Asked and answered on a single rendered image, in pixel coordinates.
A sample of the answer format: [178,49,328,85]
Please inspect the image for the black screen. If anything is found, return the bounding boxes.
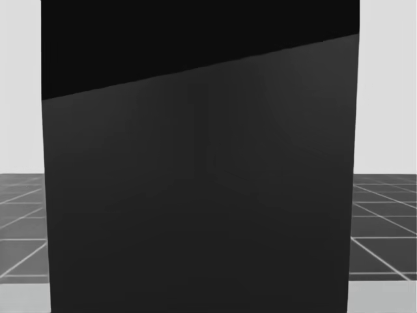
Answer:
[40,0,361,313]

